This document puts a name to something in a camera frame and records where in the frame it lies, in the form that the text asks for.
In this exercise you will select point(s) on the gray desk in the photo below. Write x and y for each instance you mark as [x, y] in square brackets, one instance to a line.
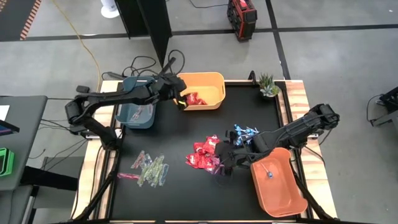
[25, 140]

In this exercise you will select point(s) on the black mat with orange stripes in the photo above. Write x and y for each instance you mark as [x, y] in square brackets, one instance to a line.
[12, 18]

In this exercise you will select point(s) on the black machine base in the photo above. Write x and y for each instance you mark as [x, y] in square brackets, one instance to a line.
[390, 99]

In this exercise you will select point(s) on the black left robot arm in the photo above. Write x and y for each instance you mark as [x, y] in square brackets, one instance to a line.
[124, 93]

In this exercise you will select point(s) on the orange plastic bin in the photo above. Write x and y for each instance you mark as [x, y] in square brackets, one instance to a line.
[280, 199]

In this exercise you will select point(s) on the purple candy packet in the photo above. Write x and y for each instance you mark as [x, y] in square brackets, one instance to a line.
[213, 170]

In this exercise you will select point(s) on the gray cabinet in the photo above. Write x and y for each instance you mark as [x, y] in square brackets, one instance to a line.
[15, 205]

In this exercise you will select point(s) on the red candy packet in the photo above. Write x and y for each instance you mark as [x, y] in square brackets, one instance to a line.
[192, 161]
[206, 162]
[191, 99]
[200, 101]
[200, 147]
[212, 143]

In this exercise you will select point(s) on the red twisted candy stick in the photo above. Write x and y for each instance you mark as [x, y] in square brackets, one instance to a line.
[138, 113]
[139, 159]
[149, 109]

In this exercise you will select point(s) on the blue twisted candy stick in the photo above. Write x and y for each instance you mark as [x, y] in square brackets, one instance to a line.
[164, 174]

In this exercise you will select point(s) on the green case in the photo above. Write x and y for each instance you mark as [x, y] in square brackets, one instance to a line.
[7, 161]

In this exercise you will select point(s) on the red and black toolbox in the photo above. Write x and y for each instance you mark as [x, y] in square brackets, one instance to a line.
[242, 18]

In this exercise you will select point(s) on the white tower fan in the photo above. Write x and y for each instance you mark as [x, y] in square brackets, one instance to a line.
[109, 11]

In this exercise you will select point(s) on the small potted succulent plant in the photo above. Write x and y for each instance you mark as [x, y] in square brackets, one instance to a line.
[268, 87]

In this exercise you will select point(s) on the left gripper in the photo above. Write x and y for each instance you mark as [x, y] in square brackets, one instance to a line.
[166, 88]

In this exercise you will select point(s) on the black power adapter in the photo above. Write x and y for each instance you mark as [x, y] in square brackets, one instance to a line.
[83, 89]

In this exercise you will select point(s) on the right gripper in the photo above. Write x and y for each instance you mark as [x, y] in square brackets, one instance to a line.
[231, 155]

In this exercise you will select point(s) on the yellow plastic bin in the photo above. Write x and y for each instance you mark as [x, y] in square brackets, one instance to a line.
[211, 93]

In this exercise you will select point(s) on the pink twisted candy stick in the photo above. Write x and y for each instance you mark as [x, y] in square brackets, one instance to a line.
[129, 176]

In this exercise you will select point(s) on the black clamp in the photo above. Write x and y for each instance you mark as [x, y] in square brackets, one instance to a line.
[252, 77]

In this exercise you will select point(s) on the black stand base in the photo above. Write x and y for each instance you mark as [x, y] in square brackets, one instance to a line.
[49, 179]

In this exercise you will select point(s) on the black divider panel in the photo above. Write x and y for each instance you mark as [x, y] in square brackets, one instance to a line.
[155, 31]

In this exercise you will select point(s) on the white paper sheet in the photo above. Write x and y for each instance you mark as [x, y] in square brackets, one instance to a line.
[3, 112]

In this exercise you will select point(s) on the tablet with blue screen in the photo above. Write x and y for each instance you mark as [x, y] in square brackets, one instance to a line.
[7, 127]

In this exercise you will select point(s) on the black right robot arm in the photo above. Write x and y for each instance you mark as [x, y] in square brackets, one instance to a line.
[298, 127]

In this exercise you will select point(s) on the blue plastic bin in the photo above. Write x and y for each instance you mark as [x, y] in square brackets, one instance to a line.
[149, 121]

